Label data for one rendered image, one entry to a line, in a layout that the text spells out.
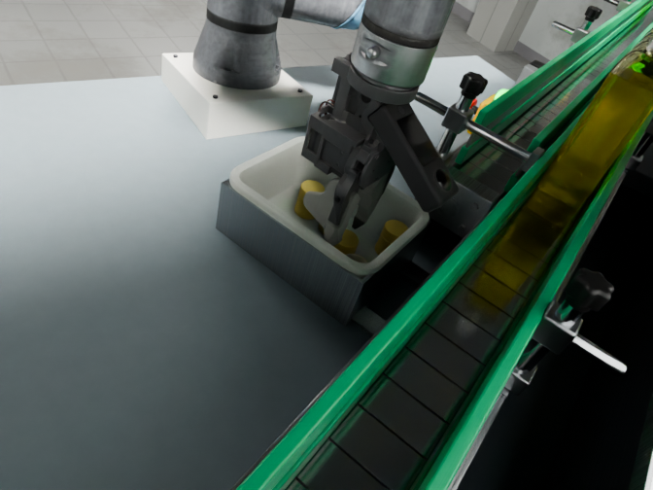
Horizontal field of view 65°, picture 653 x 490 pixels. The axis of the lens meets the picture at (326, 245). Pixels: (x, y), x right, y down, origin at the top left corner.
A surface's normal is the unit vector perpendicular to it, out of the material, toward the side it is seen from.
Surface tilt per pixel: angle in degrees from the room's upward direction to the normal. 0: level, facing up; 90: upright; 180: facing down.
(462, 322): 0
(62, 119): 0
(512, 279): 0
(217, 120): 90
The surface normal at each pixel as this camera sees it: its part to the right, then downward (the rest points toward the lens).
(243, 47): 0.26, 0.39
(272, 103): 0.54, 0.67
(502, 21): -0.81, 0.24
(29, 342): 0.23, -0.71
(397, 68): 0.05, 0.69
